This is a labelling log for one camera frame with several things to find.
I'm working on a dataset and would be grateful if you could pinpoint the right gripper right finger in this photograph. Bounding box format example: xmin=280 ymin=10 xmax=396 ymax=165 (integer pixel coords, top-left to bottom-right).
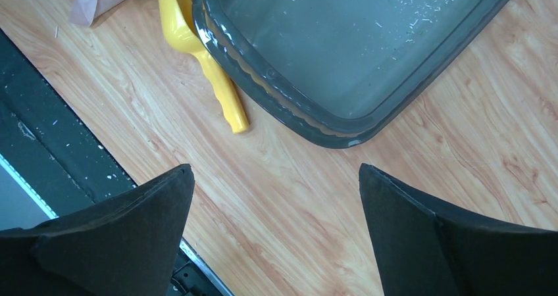
xmin=359 ymin=164 xmax=557 ymax=295

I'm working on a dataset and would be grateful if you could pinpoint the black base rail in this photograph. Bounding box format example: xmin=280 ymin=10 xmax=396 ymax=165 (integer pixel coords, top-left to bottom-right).
xmin=1 ymin=34 xmax=231 ymax=295

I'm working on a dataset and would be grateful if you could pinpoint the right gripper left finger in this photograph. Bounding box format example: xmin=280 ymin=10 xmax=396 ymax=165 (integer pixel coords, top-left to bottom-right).
xmin=1 ymin=164 xmax=195 ymax=295

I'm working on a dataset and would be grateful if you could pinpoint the yellow plastic scoop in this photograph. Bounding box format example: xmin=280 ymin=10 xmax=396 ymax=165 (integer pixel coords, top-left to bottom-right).
xmin=158 ymin=0 xmax=249 ymax=134

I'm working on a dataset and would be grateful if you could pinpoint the grey plastic litter box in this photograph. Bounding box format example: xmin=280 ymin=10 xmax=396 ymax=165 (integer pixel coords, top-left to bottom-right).
xmin=192 ymin=0 xmax=509 ymax=149

